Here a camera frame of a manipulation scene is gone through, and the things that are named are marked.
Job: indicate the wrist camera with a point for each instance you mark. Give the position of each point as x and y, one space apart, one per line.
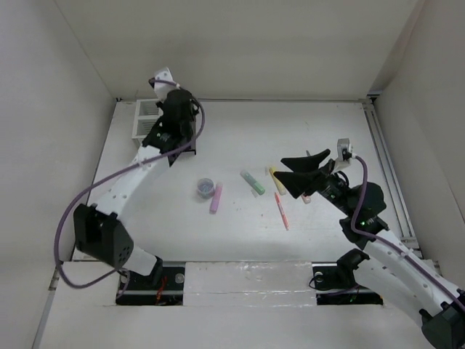
163 83
344 154

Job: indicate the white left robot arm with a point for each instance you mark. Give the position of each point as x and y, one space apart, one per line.
100 230

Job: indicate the orange highlighter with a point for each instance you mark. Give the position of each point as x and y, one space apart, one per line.
306 199

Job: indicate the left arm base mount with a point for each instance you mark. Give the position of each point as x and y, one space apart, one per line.
136 290

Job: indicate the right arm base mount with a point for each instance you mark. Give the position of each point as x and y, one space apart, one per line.
335 284

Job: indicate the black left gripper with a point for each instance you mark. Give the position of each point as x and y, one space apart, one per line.
160 105

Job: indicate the white slatted pen holder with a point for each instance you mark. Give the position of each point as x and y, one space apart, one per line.
146 114

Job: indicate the black slatted pen holder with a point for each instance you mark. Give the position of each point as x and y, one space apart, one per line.
182 112

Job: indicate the purple highlighter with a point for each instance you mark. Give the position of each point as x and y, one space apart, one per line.
216 198

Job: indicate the yellow highlighter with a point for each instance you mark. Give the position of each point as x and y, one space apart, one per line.
280 187

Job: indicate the paper clip tub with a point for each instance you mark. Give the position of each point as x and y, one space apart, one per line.
205 188

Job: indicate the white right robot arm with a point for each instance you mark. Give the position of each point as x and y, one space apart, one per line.
380 261

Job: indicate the aluminium rail right side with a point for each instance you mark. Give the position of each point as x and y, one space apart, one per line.
394 193

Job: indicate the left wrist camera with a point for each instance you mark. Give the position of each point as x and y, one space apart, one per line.
163 83

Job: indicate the green highlighter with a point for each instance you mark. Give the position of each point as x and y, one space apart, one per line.
255 185

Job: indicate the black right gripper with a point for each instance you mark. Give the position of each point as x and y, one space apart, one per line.
305 177

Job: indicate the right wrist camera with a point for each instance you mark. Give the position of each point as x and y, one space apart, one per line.
344 154

